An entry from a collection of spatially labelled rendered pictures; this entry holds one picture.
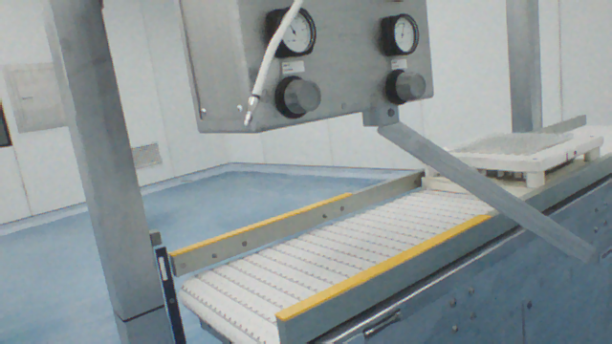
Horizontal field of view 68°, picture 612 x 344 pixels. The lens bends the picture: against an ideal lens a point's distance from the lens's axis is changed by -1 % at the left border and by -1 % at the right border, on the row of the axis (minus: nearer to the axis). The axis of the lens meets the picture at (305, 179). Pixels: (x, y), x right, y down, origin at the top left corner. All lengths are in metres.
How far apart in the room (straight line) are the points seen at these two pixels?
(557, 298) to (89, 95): 0.88
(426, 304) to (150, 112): 5.59
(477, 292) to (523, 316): 0.26
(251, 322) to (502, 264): 0.37
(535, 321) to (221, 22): 0.78
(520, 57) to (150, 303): 1.09
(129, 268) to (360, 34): 0.43
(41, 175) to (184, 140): 1.74
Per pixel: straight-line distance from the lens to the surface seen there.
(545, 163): 0.84
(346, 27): 0.41
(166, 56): 6.22
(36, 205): 5.58
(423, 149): 0.52
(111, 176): 0.64
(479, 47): 4.12
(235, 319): 0.55
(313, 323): 0.46
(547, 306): 0.99
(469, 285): 0.65
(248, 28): 0.36
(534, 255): 0.79
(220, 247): 0.69
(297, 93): 0.35
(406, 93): 0.43
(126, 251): 0.66
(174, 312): 0.70
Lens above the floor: 1.06
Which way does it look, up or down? 12 degrees down
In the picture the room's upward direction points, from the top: 8 degrees counter-clockwise
